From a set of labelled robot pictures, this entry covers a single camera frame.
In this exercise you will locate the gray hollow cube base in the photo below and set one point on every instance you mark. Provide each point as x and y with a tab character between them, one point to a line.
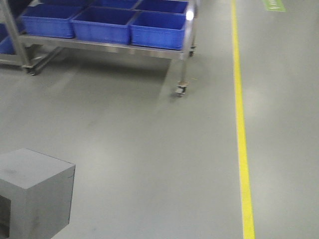
35	194

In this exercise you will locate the blue bin cart right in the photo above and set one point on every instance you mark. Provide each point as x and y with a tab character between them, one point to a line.
158	30

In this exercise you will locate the blue bin cart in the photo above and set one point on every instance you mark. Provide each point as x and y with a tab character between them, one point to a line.
105	25
50	20
158	30

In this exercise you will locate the blue bin cart middle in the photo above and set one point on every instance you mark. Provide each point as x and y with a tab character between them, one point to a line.
105	25

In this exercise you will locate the blue bin cart left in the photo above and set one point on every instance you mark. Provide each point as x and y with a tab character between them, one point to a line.
50	20

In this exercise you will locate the steel wheeled cart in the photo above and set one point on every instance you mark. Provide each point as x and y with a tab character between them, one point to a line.
31	52

